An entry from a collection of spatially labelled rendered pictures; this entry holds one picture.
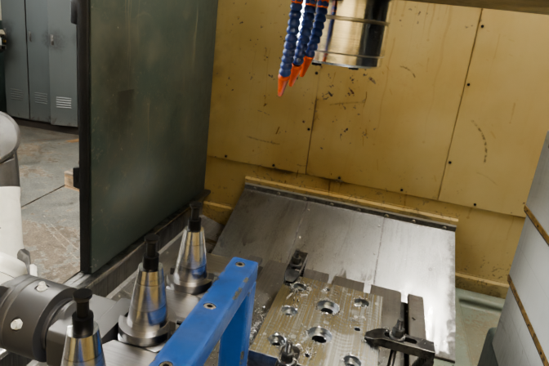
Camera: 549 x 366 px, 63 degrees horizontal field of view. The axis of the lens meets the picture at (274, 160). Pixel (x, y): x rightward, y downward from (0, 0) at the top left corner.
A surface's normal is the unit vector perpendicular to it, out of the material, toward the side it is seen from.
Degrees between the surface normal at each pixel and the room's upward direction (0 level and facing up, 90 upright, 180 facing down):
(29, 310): 40
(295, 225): 24
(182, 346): 0
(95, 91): 90
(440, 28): 90
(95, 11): 90
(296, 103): 90
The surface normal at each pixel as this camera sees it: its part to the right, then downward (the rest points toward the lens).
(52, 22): 0.11, 0.30
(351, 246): 0.00, -0.77
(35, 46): -0.18, 0.26
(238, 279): 0.11, -0.95
